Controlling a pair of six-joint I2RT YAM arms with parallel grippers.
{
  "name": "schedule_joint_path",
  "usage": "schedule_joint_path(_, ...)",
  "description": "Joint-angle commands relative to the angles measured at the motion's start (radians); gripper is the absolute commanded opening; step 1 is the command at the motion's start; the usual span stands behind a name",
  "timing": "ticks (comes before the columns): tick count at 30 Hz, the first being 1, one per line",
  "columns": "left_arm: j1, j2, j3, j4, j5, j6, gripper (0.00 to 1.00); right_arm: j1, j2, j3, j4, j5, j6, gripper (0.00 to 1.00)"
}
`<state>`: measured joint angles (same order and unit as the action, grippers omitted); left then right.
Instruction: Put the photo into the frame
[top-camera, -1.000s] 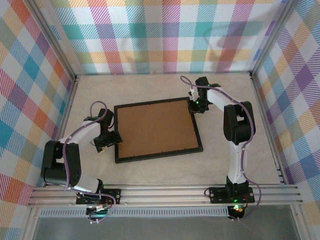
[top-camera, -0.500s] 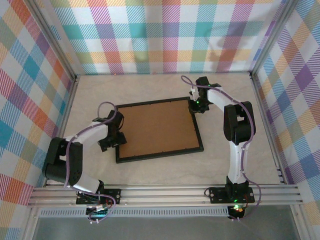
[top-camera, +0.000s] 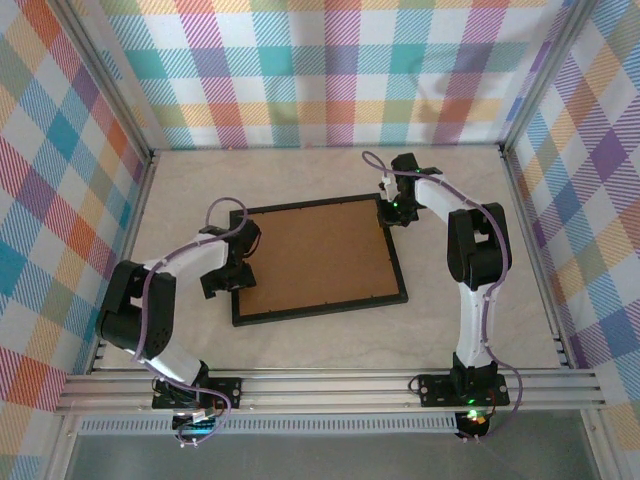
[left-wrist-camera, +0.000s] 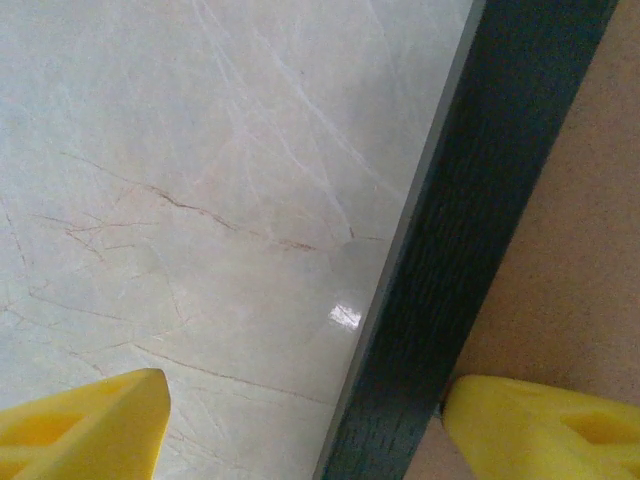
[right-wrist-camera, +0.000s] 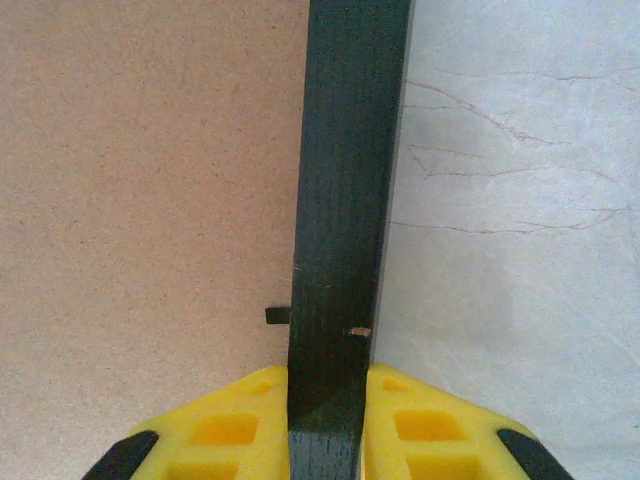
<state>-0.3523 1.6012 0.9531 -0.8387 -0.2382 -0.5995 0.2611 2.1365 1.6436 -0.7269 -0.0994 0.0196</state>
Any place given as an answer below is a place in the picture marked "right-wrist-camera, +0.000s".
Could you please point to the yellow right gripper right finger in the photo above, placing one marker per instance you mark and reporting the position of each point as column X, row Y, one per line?
column 385, row 405

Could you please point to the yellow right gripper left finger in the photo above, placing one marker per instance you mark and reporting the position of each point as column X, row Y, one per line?
column 265, row 400

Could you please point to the black wooden picture frame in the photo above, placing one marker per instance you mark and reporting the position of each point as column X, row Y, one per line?
column 350, row 175

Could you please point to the brown fibreboard backing board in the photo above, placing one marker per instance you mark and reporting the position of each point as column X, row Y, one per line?
column 140, row 200

